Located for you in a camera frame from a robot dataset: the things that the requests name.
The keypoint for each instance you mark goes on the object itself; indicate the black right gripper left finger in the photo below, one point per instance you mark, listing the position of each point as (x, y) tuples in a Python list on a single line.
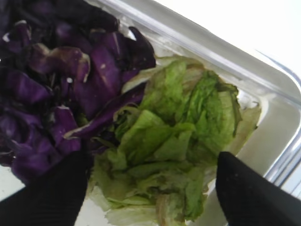
[(53, 199)]

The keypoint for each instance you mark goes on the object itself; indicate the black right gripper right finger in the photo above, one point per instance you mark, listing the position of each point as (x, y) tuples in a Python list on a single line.
[(248, 199)]

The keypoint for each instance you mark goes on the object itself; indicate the green lettuce pile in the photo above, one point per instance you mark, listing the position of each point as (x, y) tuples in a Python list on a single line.
[(158, 173)]

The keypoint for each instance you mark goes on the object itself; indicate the purple cabbage shreds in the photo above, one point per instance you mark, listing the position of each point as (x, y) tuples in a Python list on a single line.
[(62, 66)]

